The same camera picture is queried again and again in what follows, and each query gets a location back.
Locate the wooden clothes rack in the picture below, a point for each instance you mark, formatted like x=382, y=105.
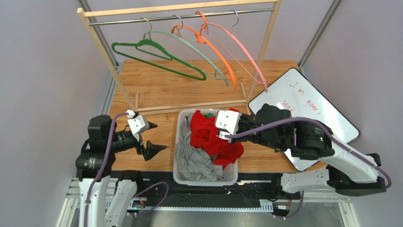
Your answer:
x=88, y=19

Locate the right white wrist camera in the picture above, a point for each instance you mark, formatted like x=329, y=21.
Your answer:
x=227, y=123

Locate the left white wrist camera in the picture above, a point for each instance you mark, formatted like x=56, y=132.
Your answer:
x=136, y=123

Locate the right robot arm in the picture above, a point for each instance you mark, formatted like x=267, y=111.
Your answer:
x=347, y=171

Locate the pink hanger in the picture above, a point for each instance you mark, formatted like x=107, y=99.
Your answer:
x=205, y=29

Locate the white whiteboard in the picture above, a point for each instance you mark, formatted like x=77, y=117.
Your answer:
x=294, y=92

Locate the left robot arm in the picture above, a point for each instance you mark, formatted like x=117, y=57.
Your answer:
x=106, y=137

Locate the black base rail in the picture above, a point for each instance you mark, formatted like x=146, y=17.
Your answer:
x=251, y=192

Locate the mint green hanger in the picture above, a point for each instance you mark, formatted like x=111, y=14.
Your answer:
x=219, y=75

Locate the white plastic laundry basket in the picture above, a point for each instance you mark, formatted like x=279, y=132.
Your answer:
x=230, y=172

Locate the grey garment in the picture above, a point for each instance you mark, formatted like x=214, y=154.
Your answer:
x=194, y=164

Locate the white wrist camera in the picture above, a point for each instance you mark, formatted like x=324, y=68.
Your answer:
x=227, y=123
x=136, y=123

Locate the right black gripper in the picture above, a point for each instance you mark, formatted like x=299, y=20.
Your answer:
x=242, y=122

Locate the red t shirt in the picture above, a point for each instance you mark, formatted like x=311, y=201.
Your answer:
x=204, y=135

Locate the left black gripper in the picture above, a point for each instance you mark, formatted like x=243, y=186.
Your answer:
x=151, y=150

